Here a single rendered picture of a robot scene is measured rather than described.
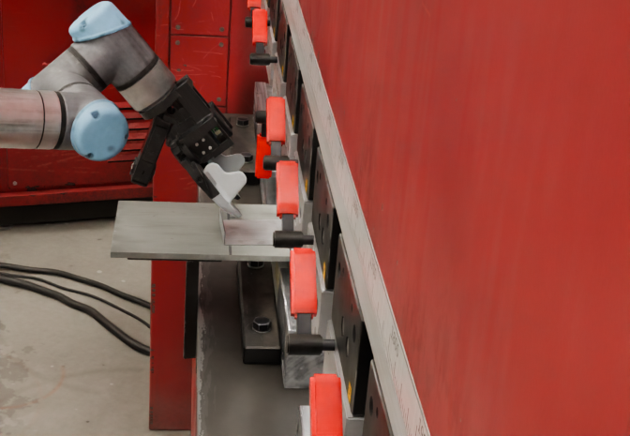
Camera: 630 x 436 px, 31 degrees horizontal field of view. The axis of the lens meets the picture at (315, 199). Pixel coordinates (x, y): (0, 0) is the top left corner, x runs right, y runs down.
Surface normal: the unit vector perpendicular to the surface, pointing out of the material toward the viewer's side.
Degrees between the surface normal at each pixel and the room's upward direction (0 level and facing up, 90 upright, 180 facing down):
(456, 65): 90
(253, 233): 0
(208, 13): 90
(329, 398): 39
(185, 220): 0
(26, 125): 85
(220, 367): 0
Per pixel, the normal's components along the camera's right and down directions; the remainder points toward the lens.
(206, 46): 0.09, 0.42
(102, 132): 0.49, 0.40
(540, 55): -0.99, -0.03
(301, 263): 0.11, -0.44
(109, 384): 0.07, -0.91
